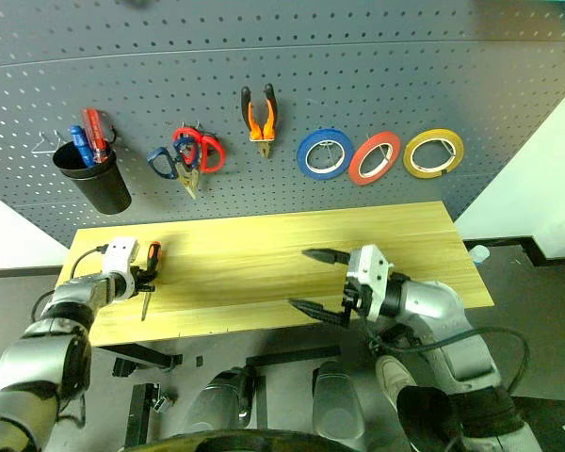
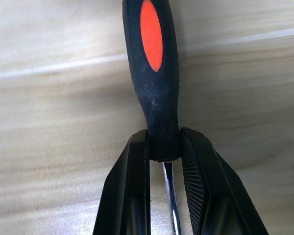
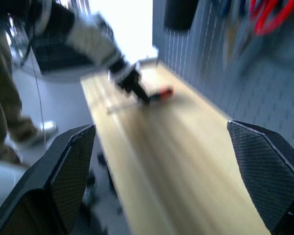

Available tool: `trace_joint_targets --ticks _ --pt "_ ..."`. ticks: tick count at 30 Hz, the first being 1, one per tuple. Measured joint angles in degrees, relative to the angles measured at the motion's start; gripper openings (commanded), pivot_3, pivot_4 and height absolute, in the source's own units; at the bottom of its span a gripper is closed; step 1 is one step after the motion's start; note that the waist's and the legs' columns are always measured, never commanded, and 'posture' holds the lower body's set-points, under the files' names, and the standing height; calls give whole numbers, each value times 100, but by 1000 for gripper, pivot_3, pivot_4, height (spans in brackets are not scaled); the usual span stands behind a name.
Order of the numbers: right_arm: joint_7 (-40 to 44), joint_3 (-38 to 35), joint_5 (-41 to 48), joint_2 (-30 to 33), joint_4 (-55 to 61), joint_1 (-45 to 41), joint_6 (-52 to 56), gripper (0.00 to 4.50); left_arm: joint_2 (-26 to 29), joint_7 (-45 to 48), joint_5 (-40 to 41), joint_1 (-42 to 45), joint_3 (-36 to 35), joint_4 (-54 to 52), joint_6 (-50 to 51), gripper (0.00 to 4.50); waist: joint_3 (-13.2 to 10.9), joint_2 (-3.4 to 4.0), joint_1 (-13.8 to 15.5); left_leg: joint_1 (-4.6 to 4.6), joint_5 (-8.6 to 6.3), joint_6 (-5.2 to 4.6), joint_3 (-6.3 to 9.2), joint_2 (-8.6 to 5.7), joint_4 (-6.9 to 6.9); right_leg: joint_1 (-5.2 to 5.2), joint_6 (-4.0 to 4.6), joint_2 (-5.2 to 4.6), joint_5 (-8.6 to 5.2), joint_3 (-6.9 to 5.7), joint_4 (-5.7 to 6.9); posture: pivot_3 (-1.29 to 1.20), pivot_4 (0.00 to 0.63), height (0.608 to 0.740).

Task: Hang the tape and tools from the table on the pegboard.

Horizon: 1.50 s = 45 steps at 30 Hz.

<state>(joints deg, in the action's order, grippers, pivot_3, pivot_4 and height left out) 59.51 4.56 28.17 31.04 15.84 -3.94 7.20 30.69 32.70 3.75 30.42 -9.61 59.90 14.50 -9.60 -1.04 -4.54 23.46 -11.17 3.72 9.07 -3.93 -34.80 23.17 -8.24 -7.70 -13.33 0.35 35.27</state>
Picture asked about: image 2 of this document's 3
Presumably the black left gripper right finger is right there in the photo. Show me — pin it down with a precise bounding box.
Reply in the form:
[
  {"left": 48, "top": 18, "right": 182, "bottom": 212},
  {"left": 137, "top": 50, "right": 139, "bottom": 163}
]
[{"left": 180, "top": 127, "right": 270, "bottom": 235}]

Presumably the black and orange screwdriver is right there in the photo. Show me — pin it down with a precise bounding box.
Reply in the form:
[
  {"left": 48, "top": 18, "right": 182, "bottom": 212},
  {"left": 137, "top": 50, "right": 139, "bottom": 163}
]
[{"left": 121, "top": 0, "right": 184, "bottom": 235}]

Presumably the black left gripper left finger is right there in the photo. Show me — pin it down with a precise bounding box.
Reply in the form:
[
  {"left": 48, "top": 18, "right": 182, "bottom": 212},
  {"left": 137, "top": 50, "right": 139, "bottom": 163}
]
[{"left": 92, "top": 129, "right": 151, "bottom": 235}]

